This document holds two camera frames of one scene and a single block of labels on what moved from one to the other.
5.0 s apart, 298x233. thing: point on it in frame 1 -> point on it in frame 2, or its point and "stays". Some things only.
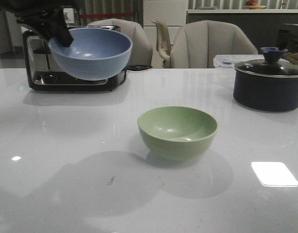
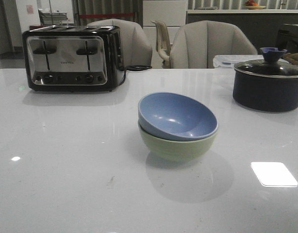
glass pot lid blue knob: x=271 y=66 stays
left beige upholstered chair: x=141 y=54 stays
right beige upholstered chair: x=196 y=43 stays
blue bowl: x=95 y=54 -> x=176 y=116
